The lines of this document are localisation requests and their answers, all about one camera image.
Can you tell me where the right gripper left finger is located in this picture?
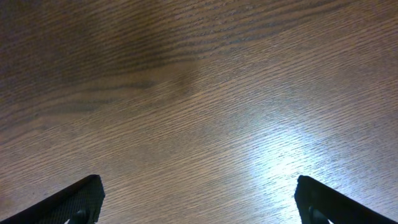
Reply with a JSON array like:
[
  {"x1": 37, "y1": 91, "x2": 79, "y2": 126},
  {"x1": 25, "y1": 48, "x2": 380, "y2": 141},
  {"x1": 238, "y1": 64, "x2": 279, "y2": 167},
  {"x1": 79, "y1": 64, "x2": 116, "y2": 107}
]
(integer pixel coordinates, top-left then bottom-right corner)
[{"x1": 1, "y1": 174, "x2": 105, "y2": 224}]

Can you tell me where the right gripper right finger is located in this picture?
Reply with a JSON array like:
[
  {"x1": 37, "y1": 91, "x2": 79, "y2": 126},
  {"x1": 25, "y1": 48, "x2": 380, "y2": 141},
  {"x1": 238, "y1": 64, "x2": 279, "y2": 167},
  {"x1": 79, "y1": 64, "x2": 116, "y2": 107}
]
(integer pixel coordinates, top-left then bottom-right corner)
[{"x1": 294, "y1": 175, "x2": 397, "y2": 224}]

